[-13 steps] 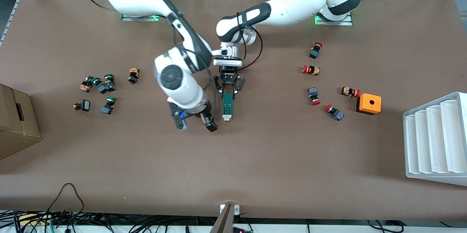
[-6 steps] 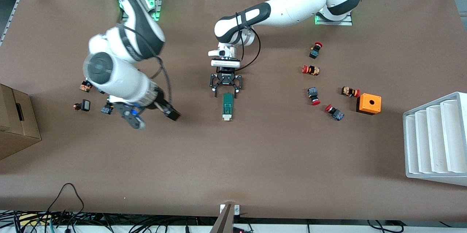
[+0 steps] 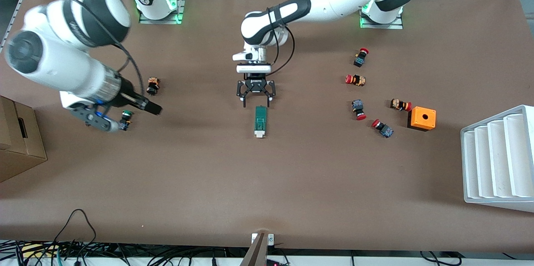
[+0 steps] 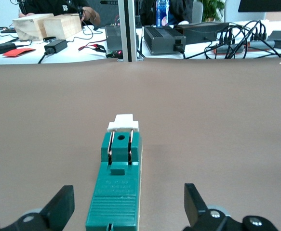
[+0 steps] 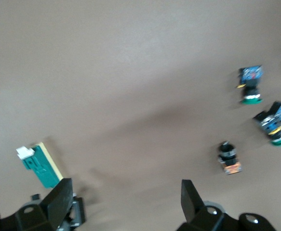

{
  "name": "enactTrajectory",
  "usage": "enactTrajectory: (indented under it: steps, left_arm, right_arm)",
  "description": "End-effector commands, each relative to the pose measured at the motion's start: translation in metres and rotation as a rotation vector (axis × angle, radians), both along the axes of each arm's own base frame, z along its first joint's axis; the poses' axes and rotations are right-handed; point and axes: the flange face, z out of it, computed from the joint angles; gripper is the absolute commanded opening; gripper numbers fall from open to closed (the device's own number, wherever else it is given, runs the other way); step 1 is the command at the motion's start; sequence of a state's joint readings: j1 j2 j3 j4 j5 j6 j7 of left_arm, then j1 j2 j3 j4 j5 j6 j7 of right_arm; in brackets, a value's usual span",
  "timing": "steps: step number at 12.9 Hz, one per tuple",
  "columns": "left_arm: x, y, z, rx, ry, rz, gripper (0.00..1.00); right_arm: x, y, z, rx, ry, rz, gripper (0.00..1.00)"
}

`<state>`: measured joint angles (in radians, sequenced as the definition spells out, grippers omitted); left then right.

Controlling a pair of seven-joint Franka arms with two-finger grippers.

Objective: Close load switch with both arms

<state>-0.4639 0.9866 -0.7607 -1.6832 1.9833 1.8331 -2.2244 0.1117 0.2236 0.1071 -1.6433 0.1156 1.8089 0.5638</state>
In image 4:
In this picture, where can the red paper envelope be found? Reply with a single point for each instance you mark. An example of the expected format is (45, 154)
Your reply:
(18, 52)

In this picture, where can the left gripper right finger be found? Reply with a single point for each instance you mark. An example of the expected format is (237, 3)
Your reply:
(193, 204)

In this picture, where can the black finned box computer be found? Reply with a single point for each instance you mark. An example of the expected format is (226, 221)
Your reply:
(162, 38)

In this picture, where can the pale wooden block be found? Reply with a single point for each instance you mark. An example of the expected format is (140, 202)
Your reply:
(63, 26)
(29, 26)

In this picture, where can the grey orange power strip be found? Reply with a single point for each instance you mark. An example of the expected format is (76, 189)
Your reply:
(258, 44)

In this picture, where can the person in dark jacket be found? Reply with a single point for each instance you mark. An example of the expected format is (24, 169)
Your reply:
(178, 9)

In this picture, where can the green potted plant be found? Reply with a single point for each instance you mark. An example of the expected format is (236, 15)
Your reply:
(211, 9)

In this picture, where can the person in black shirt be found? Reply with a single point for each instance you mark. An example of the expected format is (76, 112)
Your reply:
(51, 6)

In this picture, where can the black monitor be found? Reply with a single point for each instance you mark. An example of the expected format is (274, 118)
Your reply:
(265, 5)

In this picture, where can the grey office chair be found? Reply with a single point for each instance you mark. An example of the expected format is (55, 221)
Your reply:
(197, 12)

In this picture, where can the black metal box computer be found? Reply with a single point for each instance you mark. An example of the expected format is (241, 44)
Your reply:
(112, 37)

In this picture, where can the aluminium camera mount pole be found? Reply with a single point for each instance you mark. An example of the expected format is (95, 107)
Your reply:
(127, 29)

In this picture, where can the black power adapter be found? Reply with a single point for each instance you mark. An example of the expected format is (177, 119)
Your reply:
(56, 46)

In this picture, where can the blue plastic bottle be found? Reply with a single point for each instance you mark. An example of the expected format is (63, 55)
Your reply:
(162, 13)

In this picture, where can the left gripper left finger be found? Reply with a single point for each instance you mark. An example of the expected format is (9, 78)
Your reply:
(60, 207)

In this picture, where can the flat black metal box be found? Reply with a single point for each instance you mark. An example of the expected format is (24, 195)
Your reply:
(198, 32)

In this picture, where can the small board with red light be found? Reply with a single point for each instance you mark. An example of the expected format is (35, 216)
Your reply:
(113, 54)

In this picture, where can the red black clip leads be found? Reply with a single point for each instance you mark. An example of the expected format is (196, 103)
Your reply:
(94, 47)

